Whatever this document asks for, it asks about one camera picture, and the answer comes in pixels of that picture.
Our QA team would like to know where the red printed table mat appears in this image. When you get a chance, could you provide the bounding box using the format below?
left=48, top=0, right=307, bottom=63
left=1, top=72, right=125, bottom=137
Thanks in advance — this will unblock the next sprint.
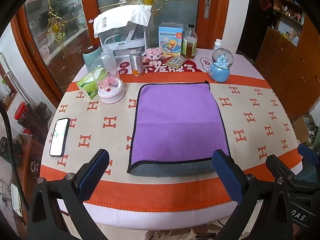
left=117, top=50, right=213, bottom=75

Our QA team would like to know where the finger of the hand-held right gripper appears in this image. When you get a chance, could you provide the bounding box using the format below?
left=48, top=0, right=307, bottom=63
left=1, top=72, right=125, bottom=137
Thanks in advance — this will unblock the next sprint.
left=266, top=155, right=303, bottom=183
left=297, top=143, right=320, bottom=167

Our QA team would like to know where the green tissue pack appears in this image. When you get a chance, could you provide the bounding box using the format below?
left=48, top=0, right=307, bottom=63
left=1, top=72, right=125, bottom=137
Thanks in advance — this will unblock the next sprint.
left=76, top=72, right=99, bottom=99

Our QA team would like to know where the red lidded jar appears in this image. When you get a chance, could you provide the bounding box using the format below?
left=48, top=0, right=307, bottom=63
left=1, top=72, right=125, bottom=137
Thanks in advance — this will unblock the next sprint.
left=14, top=102, right=32, bottom=124

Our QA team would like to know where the white countertop appliance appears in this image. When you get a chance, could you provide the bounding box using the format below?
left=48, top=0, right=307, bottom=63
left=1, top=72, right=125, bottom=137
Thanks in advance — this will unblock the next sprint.
left=99, top=24, right=148, bottom=57

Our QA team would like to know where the wooden cabinet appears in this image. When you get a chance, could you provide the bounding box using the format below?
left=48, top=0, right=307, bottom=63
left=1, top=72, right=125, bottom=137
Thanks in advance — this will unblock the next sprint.
left=254, top=26, right=320, bottom=120

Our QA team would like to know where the glass bottle with amber liquid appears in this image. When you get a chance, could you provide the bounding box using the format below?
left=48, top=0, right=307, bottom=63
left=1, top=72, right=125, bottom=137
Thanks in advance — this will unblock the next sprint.
left=182, top=24, right=198, bottom=60

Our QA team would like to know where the pink block figurine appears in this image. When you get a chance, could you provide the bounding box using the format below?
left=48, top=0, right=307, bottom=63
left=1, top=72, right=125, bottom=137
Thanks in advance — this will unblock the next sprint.
left=146, top=47, right=164, bottom=63

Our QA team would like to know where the dark speckled bag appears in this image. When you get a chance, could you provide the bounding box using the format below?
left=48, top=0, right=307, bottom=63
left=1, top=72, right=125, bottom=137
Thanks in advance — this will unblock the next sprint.
left=21, top=102, right=50, bottom=144

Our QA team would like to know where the black smartphone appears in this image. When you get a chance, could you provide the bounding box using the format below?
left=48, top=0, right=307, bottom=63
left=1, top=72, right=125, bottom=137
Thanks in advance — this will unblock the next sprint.
left=49, top=117, right=70, bottom=158

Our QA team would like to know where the blue box with duck print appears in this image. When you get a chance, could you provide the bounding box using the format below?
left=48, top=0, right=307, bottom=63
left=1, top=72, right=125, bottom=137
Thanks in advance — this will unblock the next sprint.
left=158, top=23, right=184, bottom=58

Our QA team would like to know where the blue castle snow globe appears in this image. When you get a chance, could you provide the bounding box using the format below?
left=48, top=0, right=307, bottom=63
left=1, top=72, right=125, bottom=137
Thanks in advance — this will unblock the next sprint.
left=207, top=49, right=234, bottom=83

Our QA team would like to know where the beige fringed mop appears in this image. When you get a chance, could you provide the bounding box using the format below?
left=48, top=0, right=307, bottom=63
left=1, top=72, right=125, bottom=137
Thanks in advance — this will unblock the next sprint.
left=146, top=227, right=200, bottom=240

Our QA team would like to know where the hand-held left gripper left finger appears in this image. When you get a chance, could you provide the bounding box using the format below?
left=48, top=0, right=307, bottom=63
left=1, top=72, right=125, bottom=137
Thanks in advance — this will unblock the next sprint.
left=26, top=149, right=110, bottom=240

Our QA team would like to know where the orange and beige patterned blanket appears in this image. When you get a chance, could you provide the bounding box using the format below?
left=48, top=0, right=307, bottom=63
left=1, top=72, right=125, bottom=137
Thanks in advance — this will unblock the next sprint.
left=39, top=74, right=304, bottom=204

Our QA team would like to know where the cardboard box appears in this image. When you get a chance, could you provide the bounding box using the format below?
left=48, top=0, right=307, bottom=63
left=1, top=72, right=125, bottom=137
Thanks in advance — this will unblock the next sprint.
left=291, top=114, right=320, bottom=144

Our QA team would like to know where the blister pill pack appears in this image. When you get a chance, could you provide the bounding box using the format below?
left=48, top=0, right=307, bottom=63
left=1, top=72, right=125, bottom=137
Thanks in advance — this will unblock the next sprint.
left=165, top=56, right=186, bottom=67

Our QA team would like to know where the wooden framed glass door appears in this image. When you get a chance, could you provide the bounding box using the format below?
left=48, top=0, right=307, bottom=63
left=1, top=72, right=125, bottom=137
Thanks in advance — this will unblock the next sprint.
left=12, top=0, right=100, bottom=100
left=80, top=0, right=230, bottom=52

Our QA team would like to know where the teal insulated cup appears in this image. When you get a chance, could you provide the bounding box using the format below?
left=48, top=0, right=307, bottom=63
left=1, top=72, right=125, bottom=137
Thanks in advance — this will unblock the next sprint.
left=82, top=44, right=102, bottom=74

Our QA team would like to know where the purple towel with grey back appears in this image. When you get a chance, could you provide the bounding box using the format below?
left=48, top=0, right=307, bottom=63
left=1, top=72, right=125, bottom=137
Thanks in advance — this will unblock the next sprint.
left=127, top=80, right=231, bottom=177

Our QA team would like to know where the clear plastic bottle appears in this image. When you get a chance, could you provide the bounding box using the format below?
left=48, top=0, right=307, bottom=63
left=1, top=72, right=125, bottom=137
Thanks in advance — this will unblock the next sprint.
left=101, top=44, right=118, bottom=63

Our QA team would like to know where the wooden wall shelf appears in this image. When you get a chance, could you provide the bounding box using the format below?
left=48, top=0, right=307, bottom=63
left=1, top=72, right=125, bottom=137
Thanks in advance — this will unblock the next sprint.
left=271, top=0, right=307, bottom=47

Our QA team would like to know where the glass dome with pink flowers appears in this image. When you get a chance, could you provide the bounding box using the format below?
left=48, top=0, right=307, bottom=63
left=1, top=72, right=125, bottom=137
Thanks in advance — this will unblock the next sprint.
left=89, top=54, right=126, bottom=105

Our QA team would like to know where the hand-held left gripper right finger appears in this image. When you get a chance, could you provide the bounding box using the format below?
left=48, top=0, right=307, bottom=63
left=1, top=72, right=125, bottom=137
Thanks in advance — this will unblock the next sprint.
left=212, top=149, right=292, bottom=240

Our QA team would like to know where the white fabric bag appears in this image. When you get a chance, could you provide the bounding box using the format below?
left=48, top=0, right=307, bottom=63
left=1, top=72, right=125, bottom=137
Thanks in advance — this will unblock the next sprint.
left=93, top=4, right=153, bottom=39

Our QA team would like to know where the silver and orange can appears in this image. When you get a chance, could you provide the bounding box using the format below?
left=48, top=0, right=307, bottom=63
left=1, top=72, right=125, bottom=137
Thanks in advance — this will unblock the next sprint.
left=129, top=50, right=143, bottom=77

